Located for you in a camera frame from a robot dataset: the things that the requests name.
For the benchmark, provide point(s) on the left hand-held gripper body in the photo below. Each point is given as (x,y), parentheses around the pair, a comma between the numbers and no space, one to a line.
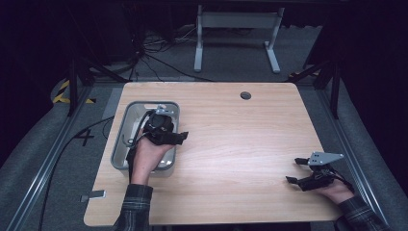
(162,131)

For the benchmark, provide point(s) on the person's left hand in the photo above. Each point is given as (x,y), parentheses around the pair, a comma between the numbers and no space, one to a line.
(147,160)

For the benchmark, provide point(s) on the white plastic bin grey rim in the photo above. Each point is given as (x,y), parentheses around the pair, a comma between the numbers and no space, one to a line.
(119,159)

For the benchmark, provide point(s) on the grey metal bracket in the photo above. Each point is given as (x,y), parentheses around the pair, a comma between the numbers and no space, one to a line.
(96,194)

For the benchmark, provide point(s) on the yellow black hazard tape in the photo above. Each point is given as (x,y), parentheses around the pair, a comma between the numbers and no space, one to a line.
(64,86)

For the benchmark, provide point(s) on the grey table grommet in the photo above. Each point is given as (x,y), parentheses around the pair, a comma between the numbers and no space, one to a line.
(245,95)

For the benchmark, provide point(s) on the black metal stand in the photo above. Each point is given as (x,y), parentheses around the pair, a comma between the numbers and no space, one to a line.
(73,86)
(335,89)

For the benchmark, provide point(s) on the aluminium floor rail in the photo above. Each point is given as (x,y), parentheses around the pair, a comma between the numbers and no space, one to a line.
(48,163)
(352,144)

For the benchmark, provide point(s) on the person's right hand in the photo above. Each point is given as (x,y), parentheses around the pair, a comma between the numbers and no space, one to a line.
(336,192)

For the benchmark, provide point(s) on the white desk frame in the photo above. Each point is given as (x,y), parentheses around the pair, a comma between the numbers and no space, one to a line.
(237,20)

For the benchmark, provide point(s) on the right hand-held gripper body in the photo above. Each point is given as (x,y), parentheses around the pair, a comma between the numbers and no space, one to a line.
(317,181)

